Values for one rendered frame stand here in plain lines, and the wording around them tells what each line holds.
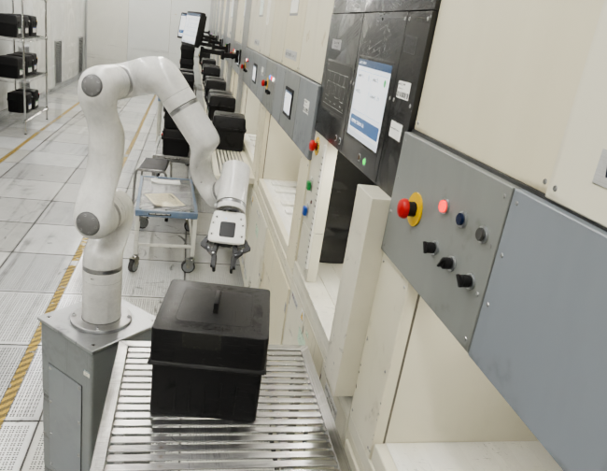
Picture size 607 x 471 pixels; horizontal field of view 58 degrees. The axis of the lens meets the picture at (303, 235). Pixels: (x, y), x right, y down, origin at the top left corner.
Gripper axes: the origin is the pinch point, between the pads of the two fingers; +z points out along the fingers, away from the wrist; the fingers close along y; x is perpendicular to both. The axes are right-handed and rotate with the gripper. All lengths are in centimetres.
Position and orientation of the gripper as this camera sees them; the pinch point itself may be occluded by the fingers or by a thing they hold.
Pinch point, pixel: (223, 264)
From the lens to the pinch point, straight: 152.9
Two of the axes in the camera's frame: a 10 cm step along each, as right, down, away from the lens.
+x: -1.3, 4.2, 9.0
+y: 9.9, 1.1, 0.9
